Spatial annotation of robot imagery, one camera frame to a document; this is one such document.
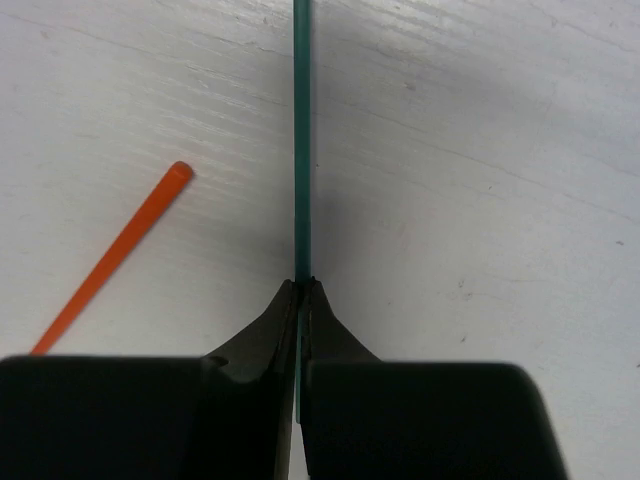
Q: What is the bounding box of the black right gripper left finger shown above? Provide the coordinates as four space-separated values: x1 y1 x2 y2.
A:
1 281 298 479

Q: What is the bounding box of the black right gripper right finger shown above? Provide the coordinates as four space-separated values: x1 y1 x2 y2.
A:
299 281 567 479

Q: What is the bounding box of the teal chopstick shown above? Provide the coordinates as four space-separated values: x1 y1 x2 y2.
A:
293 0 314 422

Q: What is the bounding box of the orange chopstick near spoons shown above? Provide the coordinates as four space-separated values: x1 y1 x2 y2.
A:
30 161 194 355

